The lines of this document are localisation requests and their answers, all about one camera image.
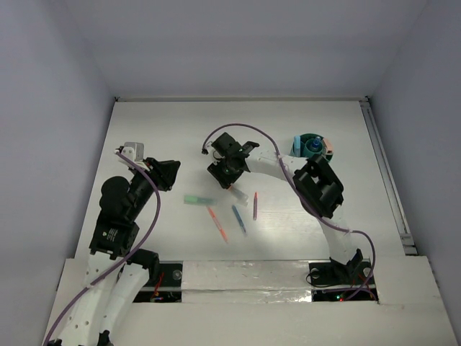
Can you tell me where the orange capped highlighter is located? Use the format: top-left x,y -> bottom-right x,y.
228,186 -> 249,206

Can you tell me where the green highlighter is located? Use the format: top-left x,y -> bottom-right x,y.
184,195 -> 217,206

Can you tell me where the light blue highlighter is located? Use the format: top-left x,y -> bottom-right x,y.
292,136 -> 303,157

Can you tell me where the pink eraser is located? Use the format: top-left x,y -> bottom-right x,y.
323,138 -> 334,154

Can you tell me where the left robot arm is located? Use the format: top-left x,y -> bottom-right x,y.
44,156 -> 180,345

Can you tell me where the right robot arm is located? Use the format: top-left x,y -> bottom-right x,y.
202,132 -> 363,286

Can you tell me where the blue pen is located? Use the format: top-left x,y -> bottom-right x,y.
231,205 -> 248,236

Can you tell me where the red purple pen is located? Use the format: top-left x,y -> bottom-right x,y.
253,192 -> 258,221

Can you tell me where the orange pen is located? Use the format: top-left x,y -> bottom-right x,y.
207,206 -> 228,243

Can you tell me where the teal round organizer container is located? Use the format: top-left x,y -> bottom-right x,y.
290,133 -> 334,161

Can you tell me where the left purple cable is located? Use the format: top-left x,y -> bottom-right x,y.
41,153 -> 161,346

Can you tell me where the purple cable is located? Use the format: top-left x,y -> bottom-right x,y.
201,123 -> 377,301
41,153 -> 161,346

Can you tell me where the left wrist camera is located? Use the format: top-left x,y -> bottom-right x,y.
115,142 -> 147,169

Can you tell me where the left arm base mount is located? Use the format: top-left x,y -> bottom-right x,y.
133,262 -> 183,303

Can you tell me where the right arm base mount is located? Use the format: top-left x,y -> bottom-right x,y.
305,260 -> 379,302

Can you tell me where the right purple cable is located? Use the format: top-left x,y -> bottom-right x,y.
201,123 -> 377,301

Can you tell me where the aluminium rail right side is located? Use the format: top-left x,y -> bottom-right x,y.
359,97 -> 419,256

